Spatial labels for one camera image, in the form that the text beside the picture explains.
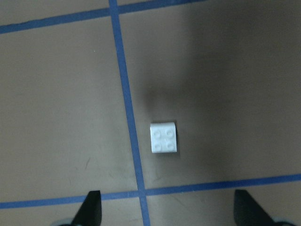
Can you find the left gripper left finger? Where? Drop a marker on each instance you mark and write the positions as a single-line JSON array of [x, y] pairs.
[[90, 212]]

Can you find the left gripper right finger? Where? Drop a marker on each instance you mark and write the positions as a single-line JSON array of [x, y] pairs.
[[247, 212]]

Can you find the white block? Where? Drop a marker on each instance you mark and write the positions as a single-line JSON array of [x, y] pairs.
[[163, 137]]

